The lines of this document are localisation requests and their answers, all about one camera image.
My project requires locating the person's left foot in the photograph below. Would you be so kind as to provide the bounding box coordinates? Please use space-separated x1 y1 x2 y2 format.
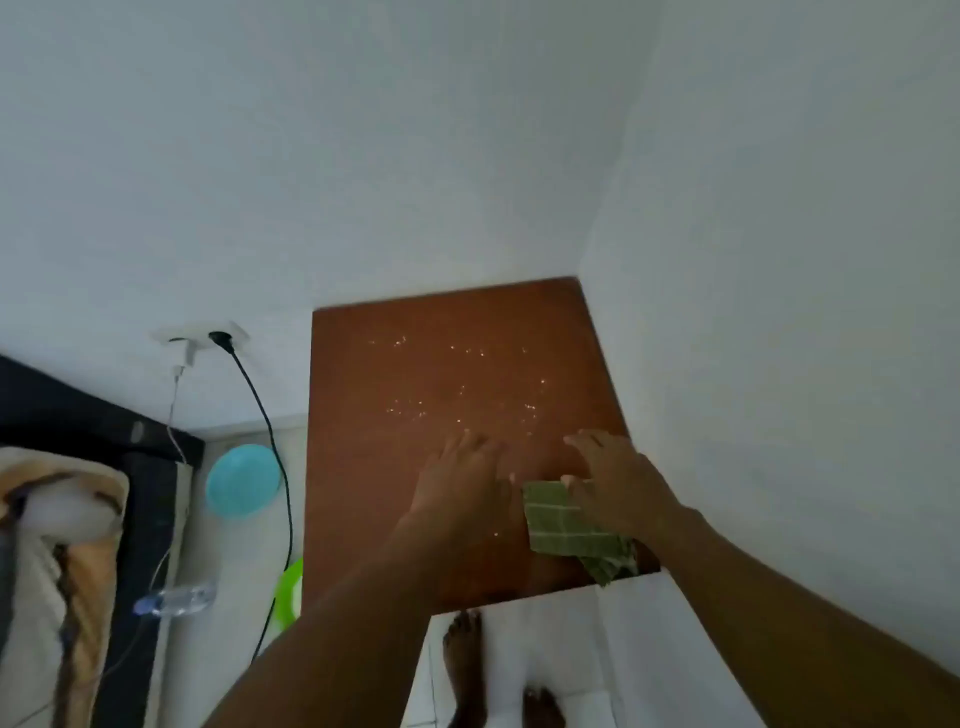
442 608 489 728

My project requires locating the white wall socket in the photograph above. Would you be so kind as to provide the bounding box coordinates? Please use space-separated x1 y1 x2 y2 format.
149 320 250 348

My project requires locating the brown wooden drawer cabinet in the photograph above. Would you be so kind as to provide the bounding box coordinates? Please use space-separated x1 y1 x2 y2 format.
302 276 661 616

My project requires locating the bright green plastic plate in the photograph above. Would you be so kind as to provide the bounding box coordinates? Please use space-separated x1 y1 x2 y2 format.
273 557 305 630

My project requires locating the green striped cleaning cloth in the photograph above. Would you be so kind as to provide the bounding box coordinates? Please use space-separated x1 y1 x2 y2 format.
522 479 640 588

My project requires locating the clear plastic water bottle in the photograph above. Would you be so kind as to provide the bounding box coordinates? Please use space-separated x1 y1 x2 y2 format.
133 581 219 619

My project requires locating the person's right hand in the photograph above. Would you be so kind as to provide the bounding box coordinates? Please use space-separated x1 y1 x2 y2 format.
562 428 684 543

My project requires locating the person's left hand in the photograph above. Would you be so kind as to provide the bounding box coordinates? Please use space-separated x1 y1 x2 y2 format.
408 428 524 555

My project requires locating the person's right foot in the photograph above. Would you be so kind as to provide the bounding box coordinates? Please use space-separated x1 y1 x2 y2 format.
522 686 568 728

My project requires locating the light blue plastic plate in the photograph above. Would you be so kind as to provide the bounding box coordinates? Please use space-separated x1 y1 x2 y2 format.
204 443 284 521

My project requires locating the thin grey charger cable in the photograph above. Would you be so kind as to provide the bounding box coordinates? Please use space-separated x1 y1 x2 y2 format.
97 365 190 676

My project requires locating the striped bed sheet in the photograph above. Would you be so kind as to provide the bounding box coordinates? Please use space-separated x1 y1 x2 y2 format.
0 446 130 728

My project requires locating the person's left forearm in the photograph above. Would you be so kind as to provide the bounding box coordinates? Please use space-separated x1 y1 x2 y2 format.
202 517 481 728

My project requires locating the person's right forearm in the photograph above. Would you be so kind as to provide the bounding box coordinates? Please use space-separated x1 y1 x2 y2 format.
644 509 960 728

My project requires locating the black power cable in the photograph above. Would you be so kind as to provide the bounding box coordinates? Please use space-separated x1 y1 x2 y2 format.
207 330 295 661

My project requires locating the person's foot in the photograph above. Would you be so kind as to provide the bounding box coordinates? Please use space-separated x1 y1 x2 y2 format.
522 686 568 728
442 608 489 728

